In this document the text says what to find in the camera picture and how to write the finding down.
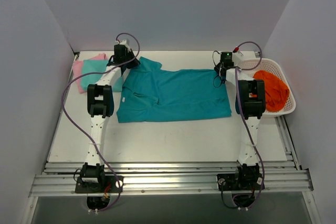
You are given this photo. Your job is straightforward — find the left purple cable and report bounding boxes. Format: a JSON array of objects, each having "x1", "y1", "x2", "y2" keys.
[{"x1": 61, "y1": 33, "x2": 141, "y2": 212}]

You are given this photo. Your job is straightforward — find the aluminium rail frame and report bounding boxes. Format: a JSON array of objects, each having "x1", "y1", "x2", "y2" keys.
[{"x1": 30, "y1": 117, "x2": 313, "y2": 197}]

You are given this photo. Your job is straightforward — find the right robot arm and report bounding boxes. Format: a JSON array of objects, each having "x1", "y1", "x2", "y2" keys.
[{"x1": 214, "y1": 51, "x2": 266, "y2": 189}]

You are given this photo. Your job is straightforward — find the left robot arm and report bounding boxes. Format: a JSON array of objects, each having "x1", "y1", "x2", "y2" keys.
[{"x1": 79, "y1": 39, "x2": 140, "y2": 192}]

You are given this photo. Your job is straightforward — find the folded pink t-shirt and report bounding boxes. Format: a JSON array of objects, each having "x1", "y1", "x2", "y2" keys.
[{"x1": 72, "y1": 53, "x2": 108, "y2": 93}]

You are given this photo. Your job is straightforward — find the teal t-shirt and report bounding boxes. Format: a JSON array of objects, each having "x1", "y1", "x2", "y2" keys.
[{"x1": 117, "y1": 57, "x2": 232, "y2": 123}]

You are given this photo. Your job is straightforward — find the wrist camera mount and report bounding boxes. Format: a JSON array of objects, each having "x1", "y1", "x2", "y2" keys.
[
  {"x1": 118, "y1": 39, "x2": 132, "y2": 51},
  {"x1": 232, "y1": 47, "x2": 247, "y2": 66}
]

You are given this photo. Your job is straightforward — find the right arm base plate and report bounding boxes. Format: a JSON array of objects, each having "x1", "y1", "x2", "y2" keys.
[{"x1": 216, "y1": 173, "x2": 265, "y2": 191}]

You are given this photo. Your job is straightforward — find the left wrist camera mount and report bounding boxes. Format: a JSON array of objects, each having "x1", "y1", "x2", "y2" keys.
[{"x1": 118, "y1": 39, "x2": 132, "y2": 51}]

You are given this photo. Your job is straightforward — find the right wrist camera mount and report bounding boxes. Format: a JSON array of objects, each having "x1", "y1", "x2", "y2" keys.
[{"x1": 232, "y1": 47, "x2": 247, "y2": 66}]

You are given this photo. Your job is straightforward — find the white perforated plastic basket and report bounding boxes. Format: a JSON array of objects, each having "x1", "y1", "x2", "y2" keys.
[{"x1": 238, "y1": 59, "x2": 296, "y2": 117}]

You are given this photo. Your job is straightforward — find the folded mint t-shirt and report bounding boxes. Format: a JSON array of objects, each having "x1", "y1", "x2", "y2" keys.
[{"x1": 80, "y1": 59, "x2": 108, "y2": 92}]

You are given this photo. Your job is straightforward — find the purple cable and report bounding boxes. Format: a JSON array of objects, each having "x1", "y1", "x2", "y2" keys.
[
  {"x1": 61, "y1": 33, "x2": 141, "y2": 212},
  {"x1": 232, "y1": 41, "x2": 265, "y2": 209}
]

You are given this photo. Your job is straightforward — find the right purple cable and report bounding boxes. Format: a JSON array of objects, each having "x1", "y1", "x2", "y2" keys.
[{"x1": 232, "y1": 41, "x2": 265, "y2": 209}]

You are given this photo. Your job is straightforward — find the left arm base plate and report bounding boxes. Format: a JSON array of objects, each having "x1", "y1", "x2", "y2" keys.
[{"x1": 75, "y1": 175, "x2": 124, "y2": 194}]

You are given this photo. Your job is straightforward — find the orange t-shirt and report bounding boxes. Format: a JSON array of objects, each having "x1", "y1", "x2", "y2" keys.
[{"x1": 253, "y1": 70, "x2": 290, "y2": 112}]

